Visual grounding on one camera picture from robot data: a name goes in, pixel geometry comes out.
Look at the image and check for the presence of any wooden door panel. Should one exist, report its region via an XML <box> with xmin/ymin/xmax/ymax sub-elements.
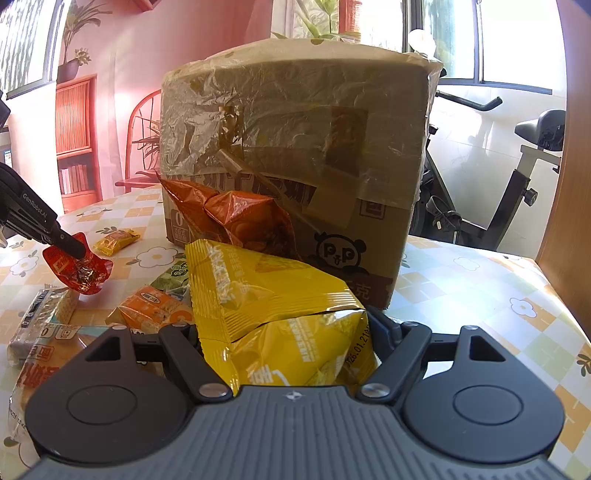
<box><xmin>537</xmin><ymin>1</ymin><xmax>590</xmax><ymax>334</ymax></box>

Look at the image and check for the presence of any large bread package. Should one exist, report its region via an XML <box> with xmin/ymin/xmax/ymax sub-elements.
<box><xmin>8</xmin><ymin>323</ymin><xmax>109</xmax><ymax>444</ymax></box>

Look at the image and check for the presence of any red snack packet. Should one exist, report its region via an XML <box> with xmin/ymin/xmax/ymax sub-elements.
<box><xmin>42</xmin><ymin>232</ymin><xmax>113</xmax><ymax>295</ymax></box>

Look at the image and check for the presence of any orange chip bag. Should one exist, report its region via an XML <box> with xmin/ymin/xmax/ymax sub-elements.
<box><xmin>160</xmin><ymin>179</ymin><xmax>300</xmax><ymax>260</ymax></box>

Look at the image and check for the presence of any printed room backdrop poster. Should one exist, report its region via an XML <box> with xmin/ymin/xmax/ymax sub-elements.
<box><xmin>61</xmin><ymin>1</ymin><xmax>360</xmax><ymax>199</ymax></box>

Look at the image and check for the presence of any clear wrapped biscuit pack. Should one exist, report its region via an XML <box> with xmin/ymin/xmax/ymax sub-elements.
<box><xmin>6</xmin><ymin>285</ymin><xmax>79</xmax><ymax>366</ymax></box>

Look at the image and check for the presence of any cardboard box with plastic liner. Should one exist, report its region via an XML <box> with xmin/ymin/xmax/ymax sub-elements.
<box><xmin>160</xmin><ymin>39</ymin><xmax>443</xmax><ymax>308</ymax></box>

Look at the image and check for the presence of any black exercise bike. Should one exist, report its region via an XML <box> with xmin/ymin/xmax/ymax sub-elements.
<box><xmin>429</xmin><ymin>62</ymin><xmax>567</xmax><ymax>258</ymax></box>

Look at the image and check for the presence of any checkered floral tablecloth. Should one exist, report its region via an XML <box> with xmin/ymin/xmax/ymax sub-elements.
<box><xmin>0</xmin><ymin>184</ymin><xmax>591</xmax><ymax>480</ymax></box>

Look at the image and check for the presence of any orange cake bar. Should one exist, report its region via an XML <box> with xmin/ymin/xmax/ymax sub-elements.
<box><xmin>105</xmin><ymin>286</ymin><xmax>193</xmax><ymax>334</ymax></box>

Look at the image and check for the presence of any small yellow snack packet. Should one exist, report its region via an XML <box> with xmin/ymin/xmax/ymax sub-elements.
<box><xmin>94</xmin><ymin>229</ymin><xmax>140</xmax><ymax>257</ymax></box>

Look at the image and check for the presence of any small green snack packet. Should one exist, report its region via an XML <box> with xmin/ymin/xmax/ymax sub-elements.
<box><xmin>150</xmin><ymin>259</ymin><xmax>189</xmax><ymax>301</ymax></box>

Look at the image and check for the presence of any yellow chip bag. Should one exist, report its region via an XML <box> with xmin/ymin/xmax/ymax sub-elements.
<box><xmin>185</xmin><ymin>239</ymin><xmax>378</xmax><ymax>392</ymax></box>

